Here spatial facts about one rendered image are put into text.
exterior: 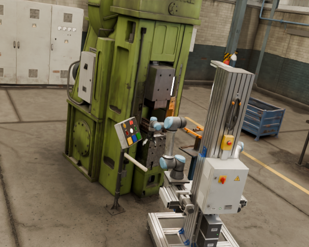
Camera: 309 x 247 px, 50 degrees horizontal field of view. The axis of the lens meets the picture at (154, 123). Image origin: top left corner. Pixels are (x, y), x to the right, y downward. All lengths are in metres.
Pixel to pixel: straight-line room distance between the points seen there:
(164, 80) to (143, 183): 1.39
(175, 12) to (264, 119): 4.11
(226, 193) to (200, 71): 9.28
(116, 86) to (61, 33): 4.97
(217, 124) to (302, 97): 9.14
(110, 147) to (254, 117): 4.07
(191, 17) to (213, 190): 2.22
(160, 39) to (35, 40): 5.29
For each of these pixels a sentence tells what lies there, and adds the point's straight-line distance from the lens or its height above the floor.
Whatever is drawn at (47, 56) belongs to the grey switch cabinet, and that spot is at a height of 0.85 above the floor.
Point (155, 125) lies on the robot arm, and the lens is 3.55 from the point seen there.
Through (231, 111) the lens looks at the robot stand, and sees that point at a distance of 2.97.
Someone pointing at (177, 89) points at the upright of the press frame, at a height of 1.45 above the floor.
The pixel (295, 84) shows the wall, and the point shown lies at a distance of 12.18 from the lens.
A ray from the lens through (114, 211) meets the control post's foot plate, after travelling 4.24.
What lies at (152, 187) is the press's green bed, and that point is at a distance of 4.58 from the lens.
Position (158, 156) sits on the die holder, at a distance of 4.36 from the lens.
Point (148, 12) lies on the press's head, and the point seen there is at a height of 2.37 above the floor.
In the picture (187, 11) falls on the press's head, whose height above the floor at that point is 2.45.
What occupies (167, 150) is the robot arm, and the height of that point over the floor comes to 1.13.
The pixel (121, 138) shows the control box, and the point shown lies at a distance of 3.64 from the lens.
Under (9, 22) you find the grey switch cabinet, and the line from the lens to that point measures 8.76.
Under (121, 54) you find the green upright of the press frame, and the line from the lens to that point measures 4.15.
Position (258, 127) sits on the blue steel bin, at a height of 0.29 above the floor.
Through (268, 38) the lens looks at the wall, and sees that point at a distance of 13.06.
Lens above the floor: 2.44
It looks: 19 degrees down
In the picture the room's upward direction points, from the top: 9 degrees clockwise
